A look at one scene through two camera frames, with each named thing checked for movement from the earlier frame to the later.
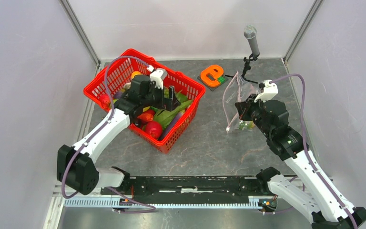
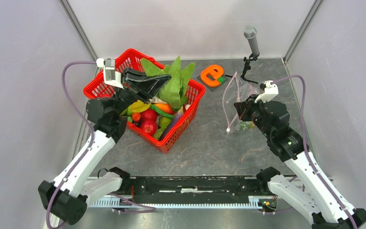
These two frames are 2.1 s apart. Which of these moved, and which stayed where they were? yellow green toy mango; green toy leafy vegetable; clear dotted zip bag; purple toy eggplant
Moved: green toy leafy vegetable
Stayed: purple toy eggplant; clear dotted zip bag; yellow green toy mango
